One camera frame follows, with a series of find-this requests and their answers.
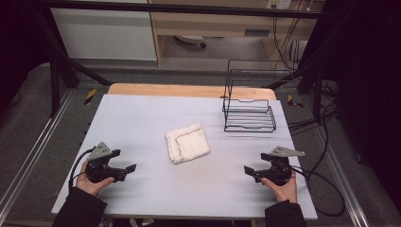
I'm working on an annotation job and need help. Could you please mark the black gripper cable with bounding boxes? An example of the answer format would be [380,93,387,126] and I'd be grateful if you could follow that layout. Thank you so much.
[290,103,347,218]
[68,147,96,192]

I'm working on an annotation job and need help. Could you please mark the bundle of black floor cables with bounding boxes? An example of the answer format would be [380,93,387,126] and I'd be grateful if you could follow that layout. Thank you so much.
[288,79,340,135]

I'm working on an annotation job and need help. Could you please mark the white chair base with caster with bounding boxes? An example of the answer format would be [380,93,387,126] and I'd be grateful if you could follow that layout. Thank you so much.
[174,34,208,50]

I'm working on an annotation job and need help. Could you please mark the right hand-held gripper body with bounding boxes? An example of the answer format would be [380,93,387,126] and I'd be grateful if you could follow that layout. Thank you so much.
[253,146,306,186]

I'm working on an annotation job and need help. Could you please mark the aluminium floor rail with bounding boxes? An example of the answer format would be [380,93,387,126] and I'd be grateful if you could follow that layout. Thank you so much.
[314,125,371,227]
[0,89,76,218]

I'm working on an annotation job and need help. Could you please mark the black metal frame beam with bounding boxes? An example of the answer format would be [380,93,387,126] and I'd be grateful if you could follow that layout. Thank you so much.
[31,0,325,20]

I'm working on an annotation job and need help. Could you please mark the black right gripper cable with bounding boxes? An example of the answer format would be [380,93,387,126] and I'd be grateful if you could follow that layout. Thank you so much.
[290,103,347,218]

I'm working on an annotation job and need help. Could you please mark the light wooden desk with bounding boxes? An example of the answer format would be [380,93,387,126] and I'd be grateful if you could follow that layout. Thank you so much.
[148,0,325,68]

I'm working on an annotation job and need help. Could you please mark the black curtain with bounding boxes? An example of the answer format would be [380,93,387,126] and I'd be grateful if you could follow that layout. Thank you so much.
[0,0,59,115]
[299,0,401,213]

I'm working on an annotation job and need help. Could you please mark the black wire rack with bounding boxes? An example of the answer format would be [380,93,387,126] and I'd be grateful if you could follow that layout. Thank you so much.
[221,59,297,133]

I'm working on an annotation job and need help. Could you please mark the black metal stand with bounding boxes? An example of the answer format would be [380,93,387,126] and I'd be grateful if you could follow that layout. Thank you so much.
[31,6,113,118]
[266,53,325,125]

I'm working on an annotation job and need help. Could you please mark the hanging black cables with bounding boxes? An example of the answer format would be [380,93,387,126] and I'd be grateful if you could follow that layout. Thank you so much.
[271,0,303,72]

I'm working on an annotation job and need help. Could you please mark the white table cover sheet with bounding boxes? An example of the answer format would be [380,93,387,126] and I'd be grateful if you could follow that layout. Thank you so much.
[51,94,319,221]

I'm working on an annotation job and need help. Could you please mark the white cabinet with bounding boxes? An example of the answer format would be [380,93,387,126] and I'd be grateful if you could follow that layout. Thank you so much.
[50,0,158,61]

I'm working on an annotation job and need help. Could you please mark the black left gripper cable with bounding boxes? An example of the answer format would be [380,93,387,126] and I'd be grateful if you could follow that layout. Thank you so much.
[68,147,96,192]

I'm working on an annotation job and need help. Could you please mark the yellow black floor tape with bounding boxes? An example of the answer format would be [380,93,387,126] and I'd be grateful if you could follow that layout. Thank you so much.
[83,88,97,106]
[287,94,305,109]

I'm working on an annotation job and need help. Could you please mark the white towel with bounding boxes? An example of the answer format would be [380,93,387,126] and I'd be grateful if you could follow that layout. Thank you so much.
[165,122,212,165]

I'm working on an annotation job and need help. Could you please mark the person's left hand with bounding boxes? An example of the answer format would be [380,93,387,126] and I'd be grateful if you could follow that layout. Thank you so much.
[75,160,115,197]

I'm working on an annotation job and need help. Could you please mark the person's right hand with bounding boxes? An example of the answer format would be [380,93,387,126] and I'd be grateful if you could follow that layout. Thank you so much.
[260,171,299,204]

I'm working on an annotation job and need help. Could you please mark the white wall socket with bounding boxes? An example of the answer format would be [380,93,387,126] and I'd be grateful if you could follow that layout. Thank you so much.
[266,0,292,10]

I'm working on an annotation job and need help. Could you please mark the wooden board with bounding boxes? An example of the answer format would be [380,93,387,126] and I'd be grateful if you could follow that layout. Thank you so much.
[107,82,278,101]

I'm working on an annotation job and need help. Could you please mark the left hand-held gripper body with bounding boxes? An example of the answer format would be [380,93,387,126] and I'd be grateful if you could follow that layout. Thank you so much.
[85,141,129,184]

